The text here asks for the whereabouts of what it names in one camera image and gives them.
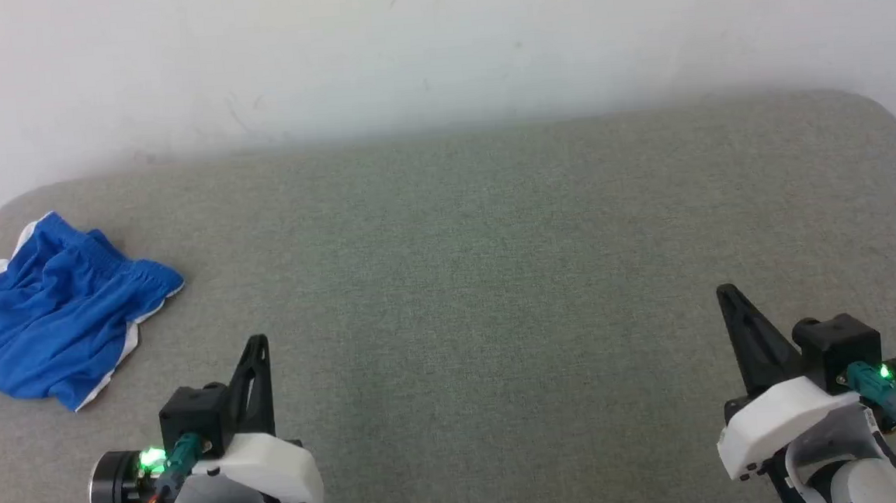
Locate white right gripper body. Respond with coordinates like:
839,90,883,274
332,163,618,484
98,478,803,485
713,373,871,483

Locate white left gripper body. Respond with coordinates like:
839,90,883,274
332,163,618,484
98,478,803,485
187,429,325,503

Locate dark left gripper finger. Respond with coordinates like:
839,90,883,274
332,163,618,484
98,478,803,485
229,334,276,439
223,335,265,439

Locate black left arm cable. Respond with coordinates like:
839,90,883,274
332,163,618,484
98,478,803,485
121,432,204,503

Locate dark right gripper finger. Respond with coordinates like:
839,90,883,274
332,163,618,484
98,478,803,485
716,280,805,400

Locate blue shorts with white trim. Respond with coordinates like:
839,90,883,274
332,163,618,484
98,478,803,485
0,203,193,418

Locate grey fabric sofa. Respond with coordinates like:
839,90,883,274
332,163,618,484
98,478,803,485
0,82,896,503

